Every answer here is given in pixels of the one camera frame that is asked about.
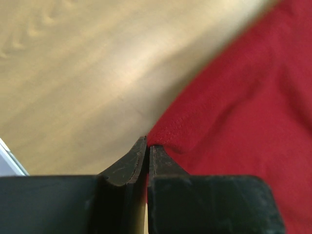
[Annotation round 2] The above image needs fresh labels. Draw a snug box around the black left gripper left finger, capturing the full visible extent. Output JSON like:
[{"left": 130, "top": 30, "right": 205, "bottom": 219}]
[{"left": 0, "top": 137, "right": 147, "bottom": 234}]

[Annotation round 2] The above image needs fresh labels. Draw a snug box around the dark red t shirt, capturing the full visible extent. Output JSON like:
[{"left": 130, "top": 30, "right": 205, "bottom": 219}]
[{"left": 147, "top": 0, "right": 312, "bottom": 234}]

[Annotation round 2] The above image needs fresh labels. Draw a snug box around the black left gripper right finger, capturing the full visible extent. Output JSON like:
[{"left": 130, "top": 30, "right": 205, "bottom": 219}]
[{"left": 148, "top": 146, "right": 286, "bottom": 234}]

